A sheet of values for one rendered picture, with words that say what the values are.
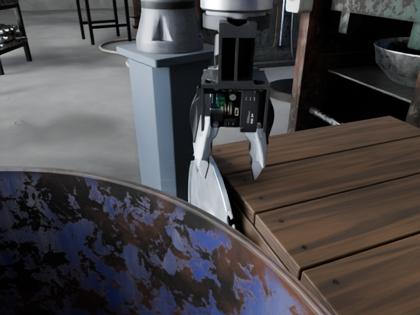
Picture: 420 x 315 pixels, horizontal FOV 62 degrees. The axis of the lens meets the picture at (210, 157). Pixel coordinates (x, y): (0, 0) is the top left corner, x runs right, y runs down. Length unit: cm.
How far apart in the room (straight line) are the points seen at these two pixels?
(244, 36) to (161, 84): 43
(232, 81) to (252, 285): 22
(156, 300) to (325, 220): 22
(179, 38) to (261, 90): 41
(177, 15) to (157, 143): 28
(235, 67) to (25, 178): 21
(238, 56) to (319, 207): 20
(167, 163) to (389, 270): 58
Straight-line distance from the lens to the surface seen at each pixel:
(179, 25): 77
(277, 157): 55
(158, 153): 83
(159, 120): 79
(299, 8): 116
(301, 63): 123
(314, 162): 54
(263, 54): 263
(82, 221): 28
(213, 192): 50
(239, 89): 38
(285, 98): 190
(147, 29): 79
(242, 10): 36
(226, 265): 20
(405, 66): 112
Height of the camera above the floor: 60
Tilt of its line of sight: 28 degrees down
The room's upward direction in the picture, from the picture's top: straight up
